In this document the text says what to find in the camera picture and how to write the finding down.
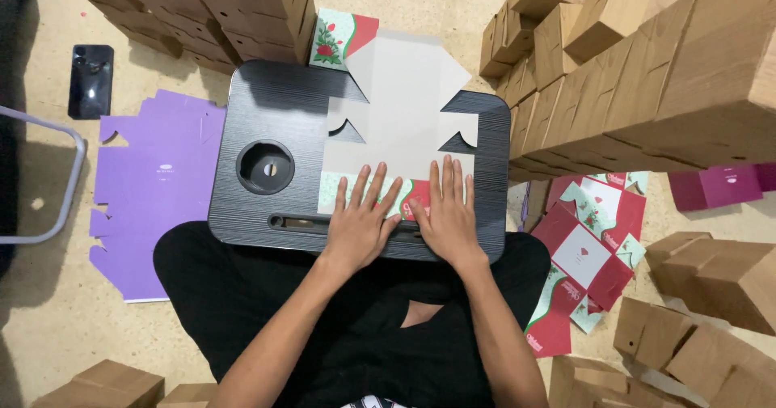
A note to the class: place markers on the person's right hand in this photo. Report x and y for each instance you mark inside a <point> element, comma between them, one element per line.
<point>448,226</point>

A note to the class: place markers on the person's left hand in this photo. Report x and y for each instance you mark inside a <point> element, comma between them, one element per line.
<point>357,232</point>

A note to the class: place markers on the white floral box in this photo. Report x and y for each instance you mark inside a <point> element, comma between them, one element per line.
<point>400,111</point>

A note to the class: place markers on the person's black clothing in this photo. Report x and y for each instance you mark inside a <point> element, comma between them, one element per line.
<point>376,335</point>

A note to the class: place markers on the pile of red floral blanks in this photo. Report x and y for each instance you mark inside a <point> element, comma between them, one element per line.
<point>582,256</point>

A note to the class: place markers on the black lap desk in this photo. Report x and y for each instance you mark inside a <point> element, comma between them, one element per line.
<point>267,117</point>

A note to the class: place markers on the floral green red card sheet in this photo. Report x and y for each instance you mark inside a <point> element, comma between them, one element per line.
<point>333,38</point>

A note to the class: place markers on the purple flat cardboard sheets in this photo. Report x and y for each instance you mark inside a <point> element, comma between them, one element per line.
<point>151,195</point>

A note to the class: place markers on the brown cardboard box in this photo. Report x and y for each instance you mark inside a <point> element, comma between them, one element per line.
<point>189,396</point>
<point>103,387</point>

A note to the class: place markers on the heap of brown cardboard boxes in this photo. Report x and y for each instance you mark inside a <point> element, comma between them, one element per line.
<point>697,323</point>

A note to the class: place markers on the stack of brown cardboard boxes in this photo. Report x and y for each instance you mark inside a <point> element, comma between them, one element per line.
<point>200,14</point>

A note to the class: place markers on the magenta gift box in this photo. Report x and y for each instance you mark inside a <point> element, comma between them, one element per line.
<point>767,176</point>
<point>715,188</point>

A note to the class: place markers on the black smartphone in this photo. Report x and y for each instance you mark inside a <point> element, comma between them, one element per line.
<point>91,80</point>

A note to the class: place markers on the wall of brown cardboard boxes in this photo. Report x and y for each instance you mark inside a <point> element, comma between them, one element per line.
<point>636,74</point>

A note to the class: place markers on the grey metal tube frame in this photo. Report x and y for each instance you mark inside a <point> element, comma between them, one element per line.
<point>66,135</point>

